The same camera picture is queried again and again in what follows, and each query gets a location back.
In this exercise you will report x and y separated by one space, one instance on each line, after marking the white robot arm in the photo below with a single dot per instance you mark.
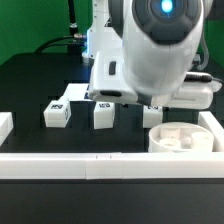
159 40

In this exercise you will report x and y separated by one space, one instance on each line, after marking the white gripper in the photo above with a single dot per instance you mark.
191 95

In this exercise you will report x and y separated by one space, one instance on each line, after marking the white round stool seat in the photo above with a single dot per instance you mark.
178 137

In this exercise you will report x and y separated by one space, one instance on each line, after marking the white front fence bar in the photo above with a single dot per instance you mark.
111 165

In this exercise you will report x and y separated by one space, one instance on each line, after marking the white right fence bar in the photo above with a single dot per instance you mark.
207 120

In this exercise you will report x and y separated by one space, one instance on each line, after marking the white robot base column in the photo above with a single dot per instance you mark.
106 29

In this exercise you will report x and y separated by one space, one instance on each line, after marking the white sheet with tags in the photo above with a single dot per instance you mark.
77 92

